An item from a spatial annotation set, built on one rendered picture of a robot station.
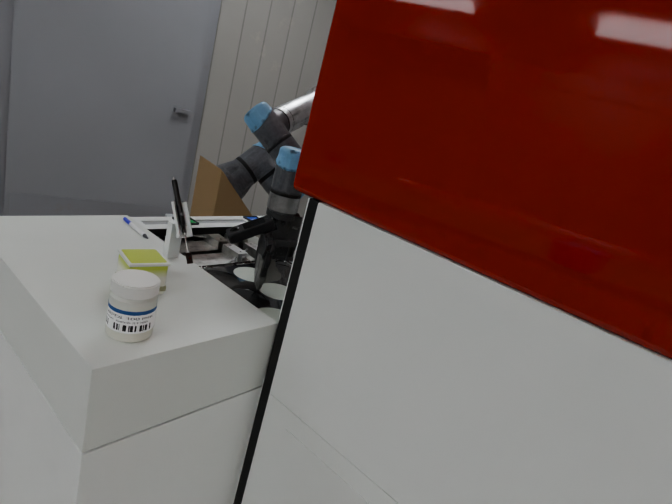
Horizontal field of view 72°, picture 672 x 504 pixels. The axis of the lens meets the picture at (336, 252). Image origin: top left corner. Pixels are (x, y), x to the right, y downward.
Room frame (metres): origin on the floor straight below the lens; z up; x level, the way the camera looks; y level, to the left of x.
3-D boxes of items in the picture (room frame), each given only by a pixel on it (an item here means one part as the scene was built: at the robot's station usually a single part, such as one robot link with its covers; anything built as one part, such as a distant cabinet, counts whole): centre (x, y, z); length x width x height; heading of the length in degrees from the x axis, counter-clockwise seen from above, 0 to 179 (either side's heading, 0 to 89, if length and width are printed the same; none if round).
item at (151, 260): (0.80, 0.34, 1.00); 0.07 x 0.07 x 0.07; 44
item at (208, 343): (0.87, 0.43, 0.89); 0.62 x 0.35 x 0.14; 53
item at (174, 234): (0.99, 0.35, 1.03); 0.06 x 0.04 x 0.13; 53
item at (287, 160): (1.10, 0.15, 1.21); 0.09 x 0.08 x 0.11; 178
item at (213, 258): (1.26, 0.34, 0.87); 0.36 x 0.08 x 0.03; 143
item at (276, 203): (1.10, 0.16, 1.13); 0.08 x 0.08 x 0.05
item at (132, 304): (0.65, 0.29, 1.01); 0.07 x 0.07 x 0.10
